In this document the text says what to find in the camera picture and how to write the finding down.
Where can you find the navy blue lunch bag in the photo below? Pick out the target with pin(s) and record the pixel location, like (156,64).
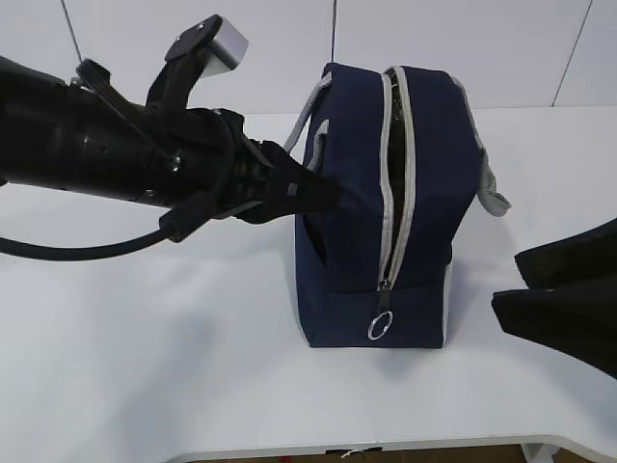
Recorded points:
(402,145)

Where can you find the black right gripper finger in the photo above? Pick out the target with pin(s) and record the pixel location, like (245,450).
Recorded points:
(585,256)
(578,320)

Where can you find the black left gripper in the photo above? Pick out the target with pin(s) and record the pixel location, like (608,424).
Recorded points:
(211,170)

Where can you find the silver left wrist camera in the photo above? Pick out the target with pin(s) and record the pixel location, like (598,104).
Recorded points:
(211,47)

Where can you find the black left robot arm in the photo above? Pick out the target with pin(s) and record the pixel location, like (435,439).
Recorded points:
(60,136)

